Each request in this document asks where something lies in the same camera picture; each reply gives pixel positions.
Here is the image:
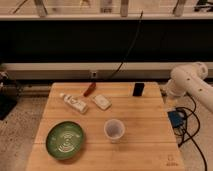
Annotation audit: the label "black eraser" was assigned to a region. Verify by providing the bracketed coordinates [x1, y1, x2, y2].
[133, 83, 145, 97]

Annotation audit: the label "black equipment at left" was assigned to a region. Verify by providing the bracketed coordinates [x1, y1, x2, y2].
[0, 71, 20, 120]

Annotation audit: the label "clear plastic cup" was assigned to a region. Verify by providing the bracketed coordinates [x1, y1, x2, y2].
[104, 119, 125, 143]

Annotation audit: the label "blue device on floor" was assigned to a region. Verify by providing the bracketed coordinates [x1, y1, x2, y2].
[168, 111, 184, 128]

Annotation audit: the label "black hanging cable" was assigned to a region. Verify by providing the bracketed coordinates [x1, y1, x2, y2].
[105, 9, 145, 81]

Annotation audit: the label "black floor cables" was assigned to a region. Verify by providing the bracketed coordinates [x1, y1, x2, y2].
[173, 96, 209, 171]

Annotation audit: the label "green patterned bowl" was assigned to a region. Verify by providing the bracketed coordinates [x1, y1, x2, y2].
[45, 121, 85, 160]

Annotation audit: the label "white tube bottle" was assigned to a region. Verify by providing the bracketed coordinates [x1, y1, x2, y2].
[60, 93, 88, 114]

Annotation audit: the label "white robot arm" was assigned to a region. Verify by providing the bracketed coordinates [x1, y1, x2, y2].
[165, 62, 213, 113]

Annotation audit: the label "white rectangular box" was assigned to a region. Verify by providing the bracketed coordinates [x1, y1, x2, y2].
[93, 95, 111, 110]

